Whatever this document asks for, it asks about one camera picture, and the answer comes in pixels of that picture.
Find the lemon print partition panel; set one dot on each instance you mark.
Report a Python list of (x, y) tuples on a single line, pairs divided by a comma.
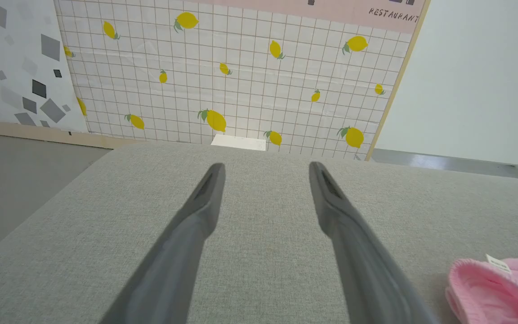
[(250, 81)]

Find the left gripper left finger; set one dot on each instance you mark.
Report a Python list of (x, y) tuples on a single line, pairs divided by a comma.
[(178, 261)]

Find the white box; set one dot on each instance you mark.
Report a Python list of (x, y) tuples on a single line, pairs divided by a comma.
[(238, 142)]

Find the pink garment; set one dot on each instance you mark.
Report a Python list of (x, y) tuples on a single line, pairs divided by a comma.
[(497, 292)]

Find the grey terrazzo print panel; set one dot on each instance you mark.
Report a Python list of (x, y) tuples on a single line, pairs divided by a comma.
[(16, 67)]

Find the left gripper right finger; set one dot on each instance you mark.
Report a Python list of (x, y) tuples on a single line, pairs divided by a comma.
[(358, 252)]

